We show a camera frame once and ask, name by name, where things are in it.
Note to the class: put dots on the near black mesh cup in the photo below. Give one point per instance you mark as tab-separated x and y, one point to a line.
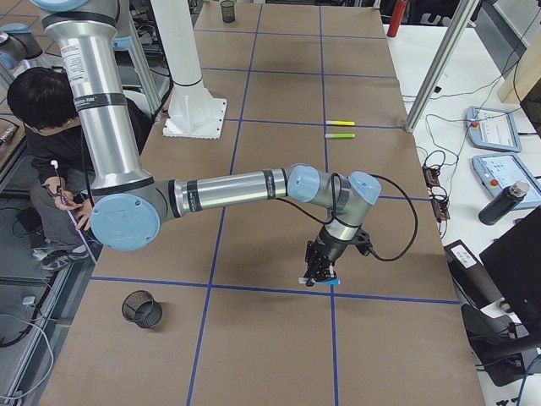
140	308

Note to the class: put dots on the blue marker pen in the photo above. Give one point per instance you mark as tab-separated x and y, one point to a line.
310	282

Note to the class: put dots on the white camera pole base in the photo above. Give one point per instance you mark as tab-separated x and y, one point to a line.
192	110

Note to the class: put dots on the red bottle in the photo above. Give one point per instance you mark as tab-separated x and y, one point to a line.
396	17

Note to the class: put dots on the teach pendant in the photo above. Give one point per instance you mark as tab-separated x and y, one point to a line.
492	129
496	171

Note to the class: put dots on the far black mesh cup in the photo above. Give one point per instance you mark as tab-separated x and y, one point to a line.
228	11

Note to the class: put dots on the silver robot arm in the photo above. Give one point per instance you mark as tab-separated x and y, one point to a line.
131	206

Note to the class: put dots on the upper teach pendant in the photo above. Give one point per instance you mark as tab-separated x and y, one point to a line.
492	129

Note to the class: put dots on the green marker pen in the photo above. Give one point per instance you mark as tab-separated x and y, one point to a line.
338	136

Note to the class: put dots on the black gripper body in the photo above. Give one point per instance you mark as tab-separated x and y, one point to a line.
330	250

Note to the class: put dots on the brown paper table mat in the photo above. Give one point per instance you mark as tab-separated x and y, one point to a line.
237	328

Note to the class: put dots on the labelled black box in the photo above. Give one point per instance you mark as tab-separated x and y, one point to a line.
472	277

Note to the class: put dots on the seated person in black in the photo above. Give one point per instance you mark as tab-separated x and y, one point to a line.
42	99

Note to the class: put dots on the black water bottle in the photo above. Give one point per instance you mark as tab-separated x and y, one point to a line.
504	202

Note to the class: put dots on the lower teach pendant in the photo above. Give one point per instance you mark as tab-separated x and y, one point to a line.
496	171

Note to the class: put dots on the aluminium frame post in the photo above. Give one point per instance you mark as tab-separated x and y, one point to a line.
447	46

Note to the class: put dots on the black monitor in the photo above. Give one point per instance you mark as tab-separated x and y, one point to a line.
513	263

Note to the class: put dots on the black mesh cup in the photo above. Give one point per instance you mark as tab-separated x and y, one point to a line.
140	308
228	11

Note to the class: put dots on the yellow marker pen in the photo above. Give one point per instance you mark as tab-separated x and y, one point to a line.
343	123

